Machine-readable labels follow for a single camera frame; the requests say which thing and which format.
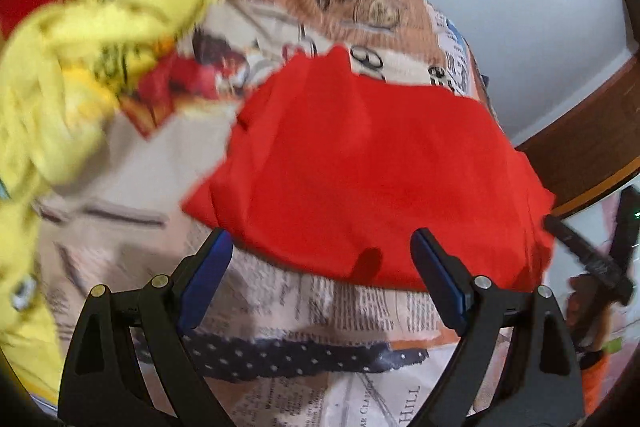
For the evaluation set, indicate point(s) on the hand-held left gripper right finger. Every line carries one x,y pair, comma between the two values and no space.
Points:
437,272

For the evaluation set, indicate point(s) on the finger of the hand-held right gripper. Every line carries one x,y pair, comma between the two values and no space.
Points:
592,259

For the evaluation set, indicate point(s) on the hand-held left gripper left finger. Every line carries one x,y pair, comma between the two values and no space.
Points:
207,272

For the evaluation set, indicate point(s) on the red zip jacket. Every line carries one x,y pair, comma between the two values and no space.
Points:
375,167

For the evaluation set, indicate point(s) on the printed comic blanket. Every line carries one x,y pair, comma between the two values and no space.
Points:
350,312

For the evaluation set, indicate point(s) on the wooden door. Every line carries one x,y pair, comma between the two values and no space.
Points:
590,132

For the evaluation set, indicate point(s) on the yellow cartoon fleece blanket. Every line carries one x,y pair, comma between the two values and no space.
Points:
75,57

